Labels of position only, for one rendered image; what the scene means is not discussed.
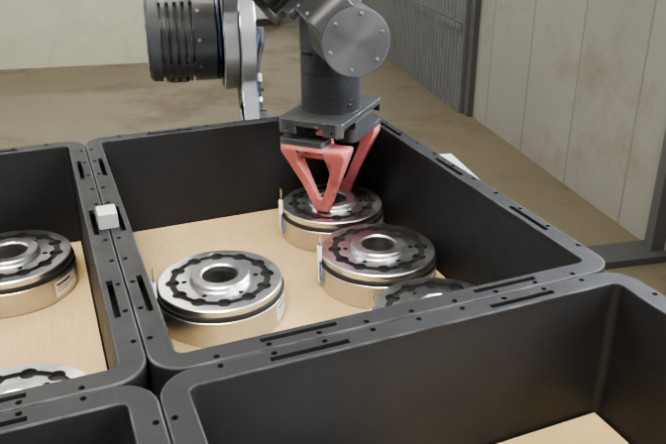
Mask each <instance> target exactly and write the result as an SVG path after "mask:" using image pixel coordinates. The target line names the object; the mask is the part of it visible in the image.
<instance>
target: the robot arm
mask: <svg viewBox="0 0 666 444"><path fill-rule="evenodd" d="M252 1H253V2H254V3H255V4H256V5H257V6H258V7H259V8H260V9H261V10H262V11H263V13H264V14H265V16H266V17H268V20H269V21H272V22H273V23H274V25H276V24H277V23H279V22H280V21H281V20H282V19H283V18H284V17H286V16H288V17H289V18H290V19H291V20H294V19H295V18H296V17H297V16H298V17H299V46H300V50H301V52H300V76H301V104H299V105H298V106H296V107H294V108H292V109H291V110H289V111H287V112H286V113H284V114H282V115H281V116H279V117H278V121H279V130H280V131H281V132H283V133H285V134H283V135H281V136H280V150H281V151H282V153H283V154H284V156H285V158H286V159H287V161H288V162H289V164H290V165H291V167H292V168H293V170H294V171H295V173H296V174H297V176H298V177H299V179H300V181H301V182H302V184H303V186H304V188H305V190H306V192H307V194H308V196H309V198H310V200H311V202H312V204H313V206H314V208H315V210H316V211H321V212H327V213H328V212H329V211H330V210H331V207H332V205H333V202H334V200H335V197H336V195H337V192H338V189H344V190H348V191H351V189H352V187H353V184H354V182H355V180H356V178H357V176H358V173H359V171H360V169H361V167H362V165H363V163H364V161H365V159H366V157H367V155H368V153H369V151H370V149H371V147H372V145H373V143H374V141H375V139H376V137H377V135H378V133H379V131H380V126H381V118H380V117H374V110H378V111H380V110H381V97H379V96H372V95H362V94H361V76H365V75H368V74H370V73H372V72H373V71H375V70H376V69H377V68H379V67H380V66H381V65H382V63H383V62H384V61H385V59H386V57H387V55H388V53H389V47H390V32H389V27H388V24H387V22H386V21H385V19H384V18H383V17H382V16H381V15H380V14H379V13H378V12H376V11H375V10H373V9H371V8H369V7H368V6H366V5H364V4H362V0H252ZM314 133H315V134H316V135H313V134H314ZM334 139H336V142H343V143H357V142H358V141H359V142H360V144H359V147H358V149H357V151H356V153H355V156H354V158H353V160H352V163H351V165H350V168H349V170H348V172H347V175H346V177H345V178H343V176H344V174H345V171H346V168H347V166H348V163H349V160H350V158H351V155H352V154H353V150H354V149H353V147H351V146H343V145H336V144H334ZM305 158H312V159H319V160H325V162H326V165H327V168H328V170H329V173H330V175H329V179H328V184H327V187H326V190H325V193H324V196H323V197H321V196H320V194H319V191H318V189H317V186H316V184H315V182H314V179H313V177H312V175H311V172H310V170H309V167H308V165H307V163H306V160H305Z"/></svg>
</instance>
